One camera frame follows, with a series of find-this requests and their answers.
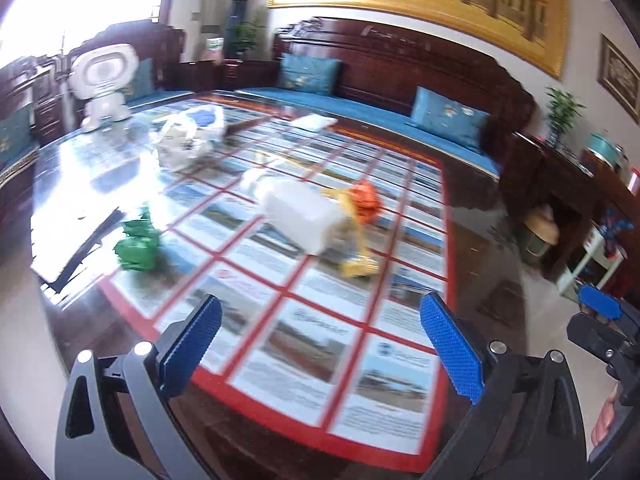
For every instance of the person's right hand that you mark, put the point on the person's right hand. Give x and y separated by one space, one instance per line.
604 422

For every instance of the green bin with tan lid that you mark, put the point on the green bin with tan lid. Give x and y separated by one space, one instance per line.
540 235

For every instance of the small photo card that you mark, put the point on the small photo card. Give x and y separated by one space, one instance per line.
215 50

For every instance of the dark wooden armchair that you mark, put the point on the dark wooden armchair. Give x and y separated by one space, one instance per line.
160 45

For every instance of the dark wooden side sofa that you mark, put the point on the dark wooden side sofa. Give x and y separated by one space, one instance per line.
20 85

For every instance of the white printed plastic bag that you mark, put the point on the white printed plastic bag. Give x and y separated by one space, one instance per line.
182 142

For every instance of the bamboo plant in vase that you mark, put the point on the bamboo plant in vase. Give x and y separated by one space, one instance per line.
562 110

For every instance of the orange crumpled paper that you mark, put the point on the orange crumpled paper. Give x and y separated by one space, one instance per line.
366 200

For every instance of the dark wooden corner table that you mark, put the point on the dark wooden corner table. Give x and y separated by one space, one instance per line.
225 75

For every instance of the white plastic bottle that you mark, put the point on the white plastic bottle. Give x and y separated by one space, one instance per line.
300 215

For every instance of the white flat packet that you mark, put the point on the white flat packet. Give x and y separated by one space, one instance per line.
314 121

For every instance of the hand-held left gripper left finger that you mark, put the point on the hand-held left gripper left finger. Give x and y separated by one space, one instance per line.
197 340

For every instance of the green crumpled paper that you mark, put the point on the green crumpled paper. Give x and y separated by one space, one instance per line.
137 245

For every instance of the window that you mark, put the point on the window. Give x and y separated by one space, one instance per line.
75 0

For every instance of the tall black tower appliance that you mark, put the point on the tall black tower appliance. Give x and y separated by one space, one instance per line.
237 30

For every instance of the blue floral pillow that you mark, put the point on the blue floral pillow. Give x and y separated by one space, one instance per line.
15 132
307 74
447 120

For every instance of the white robot toy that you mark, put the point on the white robot toy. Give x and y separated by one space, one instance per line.
102 72

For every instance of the white small shelf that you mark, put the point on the white small shelf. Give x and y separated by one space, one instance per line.
585 260

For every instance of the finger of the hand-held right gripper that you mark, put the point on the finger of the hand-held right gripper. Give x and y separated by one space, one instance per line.
600 302

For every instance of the small dark framed picture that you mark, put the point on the small dark framed picture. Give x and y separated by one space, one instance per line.
622 77

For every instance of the gold framed tree painting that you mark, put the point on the gold framed tree painting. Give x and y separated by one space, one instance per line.
440 5

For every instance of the red grid poster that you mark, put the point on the red grid poster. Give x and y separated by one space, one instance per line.
300 320

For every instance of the dark wooden cabinet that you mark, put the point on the dark wooden cabinet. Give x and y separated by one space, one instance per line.
550 180

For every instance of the clear bag with blue item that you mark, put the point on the clear bag with blue item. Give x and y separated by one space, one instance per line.
207 120

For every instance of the teal pot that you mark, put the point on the teal pot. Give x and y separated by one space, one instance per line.
602 149

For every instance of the blue armchair cushion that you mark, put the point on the blue armchair cushion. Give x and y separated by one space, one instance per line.
140 80

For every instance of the small green potted plant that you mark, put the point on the small green potted plant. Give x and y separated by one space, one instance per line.
245 37

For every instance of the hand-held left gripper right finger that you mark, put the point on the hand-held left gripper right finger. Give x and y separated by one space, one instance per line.
452 347

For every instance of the blue sofa seat cushion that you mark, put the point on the blue sofa seat cushion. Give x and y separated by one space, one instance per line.
370 110

